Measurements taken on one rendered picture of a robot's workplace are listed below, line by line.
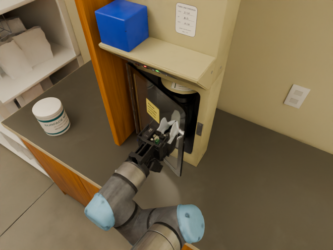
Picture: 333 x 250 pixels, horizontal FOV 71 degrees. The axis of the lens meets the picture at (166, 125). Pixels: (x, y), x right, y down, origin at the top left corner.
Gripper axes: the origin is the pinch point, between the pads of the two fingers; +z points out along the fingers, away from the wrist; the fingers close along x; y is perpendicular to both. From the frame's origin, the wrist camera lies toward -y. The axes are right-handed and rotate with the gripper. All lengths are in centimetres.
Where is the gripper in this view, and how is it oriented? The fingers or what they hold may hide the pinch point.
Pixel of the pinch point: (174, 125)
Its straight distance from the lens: 72.9
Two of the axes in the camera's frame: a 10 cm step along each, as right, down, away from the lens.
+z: 5.2, -6.5, 5.6
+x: -8.5, -3.9, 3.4
